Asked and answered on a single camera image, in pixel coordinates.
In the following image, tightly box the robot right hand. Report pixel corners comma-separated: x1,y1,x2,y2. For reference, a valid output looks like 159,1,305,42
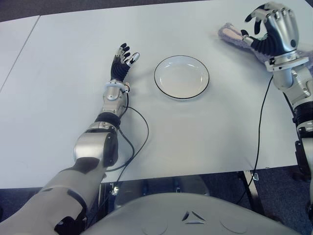
241,1,300,60

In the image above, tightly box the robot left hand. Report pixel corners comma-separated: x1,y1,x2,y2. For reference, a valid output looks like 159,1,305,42
110,43,141,82

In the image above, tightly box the purple plush bunny doll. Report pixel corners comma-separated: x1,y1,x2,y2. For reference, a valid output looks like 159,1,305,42
218,22,313,67

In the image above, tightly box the white plate black rim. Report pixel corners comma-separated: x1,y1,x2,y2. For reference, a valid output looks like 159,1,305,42
154,55,210,100

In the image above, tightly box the grey robot torso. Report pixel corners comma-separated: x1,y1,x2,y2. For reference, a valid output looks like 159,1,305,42
83,192,302,235

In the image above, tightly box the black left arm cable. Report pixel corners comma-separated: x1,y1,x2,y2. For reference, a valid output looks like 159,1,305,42
105,92,150,196

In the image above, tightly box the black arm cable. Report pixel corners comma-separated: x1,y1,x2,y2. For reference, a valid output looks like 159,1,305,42
235,74,275,205
105,92,150,196

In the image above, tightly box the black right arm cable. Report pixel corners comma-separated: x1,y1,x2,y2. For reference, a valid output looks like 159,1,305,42
235,74,275,205

